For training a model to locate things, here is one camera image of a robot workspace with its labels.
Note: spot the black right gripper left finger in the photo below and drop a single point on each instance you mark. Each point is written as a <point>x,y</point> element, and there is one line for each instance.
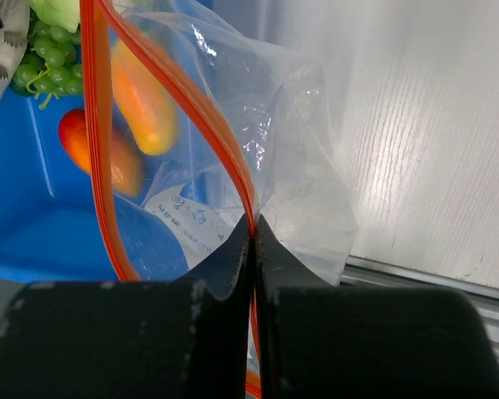
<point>181,339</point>

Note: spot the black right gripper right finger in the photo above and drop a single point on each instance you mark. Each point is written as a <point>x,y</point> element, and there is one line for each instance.
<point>317,340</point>

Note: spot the clear zip top bag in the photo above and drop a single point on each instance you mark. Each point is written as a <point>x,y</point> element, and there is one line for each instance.
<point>252,144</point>

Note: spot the white green cabbage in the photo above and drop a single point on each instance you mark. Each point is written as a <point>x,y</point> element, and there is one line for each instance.
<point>62,13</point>

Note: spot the blue plastic tray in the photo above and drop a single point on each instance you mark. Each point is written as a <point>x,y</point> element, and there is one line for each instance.
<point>48,224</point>

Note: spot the yellow orange mango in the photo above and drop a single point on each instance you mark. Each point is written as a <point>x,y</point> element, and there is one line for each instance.
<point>148,109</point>

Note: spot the green grape bunch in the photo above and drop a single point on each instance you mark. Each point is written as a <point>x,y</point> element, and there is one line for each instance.
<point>51,65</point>

